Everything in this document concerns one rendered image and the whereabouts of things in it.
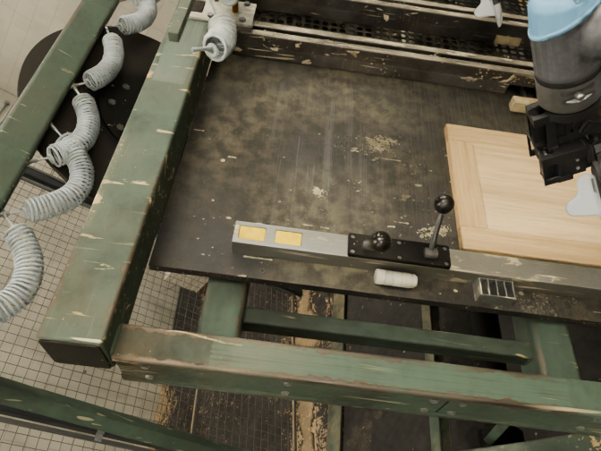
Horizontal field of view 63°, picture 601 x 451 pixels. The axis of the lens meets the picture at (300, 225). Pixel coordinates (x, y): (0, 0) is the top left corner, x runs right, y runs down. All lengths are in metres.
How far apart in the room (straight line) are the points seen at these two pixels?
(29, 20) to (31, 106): 5.78
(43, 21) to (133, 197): 6.43
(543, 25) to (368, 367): 0.54
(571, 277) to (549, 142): 0.41
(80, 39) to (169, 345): 1.24
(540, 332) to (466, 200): 0.31
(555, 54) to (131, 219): 0.68
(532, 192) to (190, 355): 0.83
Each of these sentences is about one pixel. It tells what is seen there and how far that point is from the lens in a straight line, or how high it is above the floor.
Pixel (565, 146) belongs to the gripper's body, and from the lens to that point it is 0.77.
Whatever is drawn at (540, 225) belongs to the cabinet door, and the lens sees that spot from 1.18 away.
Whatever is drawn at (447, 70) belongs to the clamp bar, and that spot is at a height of 1.32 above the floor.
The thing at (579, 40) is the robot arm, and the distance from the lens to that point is 0.66.
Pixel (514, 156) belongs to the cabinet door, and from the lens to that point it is 1.30.
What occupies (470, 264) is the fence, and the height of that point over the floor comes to 1.32.
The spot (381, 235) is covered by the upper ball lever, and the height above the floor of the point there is 1.56.
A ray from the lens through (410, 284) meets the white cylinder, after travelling 0.96.
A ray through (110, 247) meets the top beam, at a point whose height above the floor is 1.91.
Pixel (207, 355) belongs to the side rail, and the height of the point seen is 1.72.
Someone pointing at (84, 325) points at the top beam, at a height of 1.91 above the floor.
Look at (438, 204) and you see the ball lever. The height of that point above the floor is 1.46.
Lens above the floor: 2.04
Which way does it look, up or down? 27 degrees down
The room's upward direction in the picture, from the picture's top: 63 degrees counter-clockwise
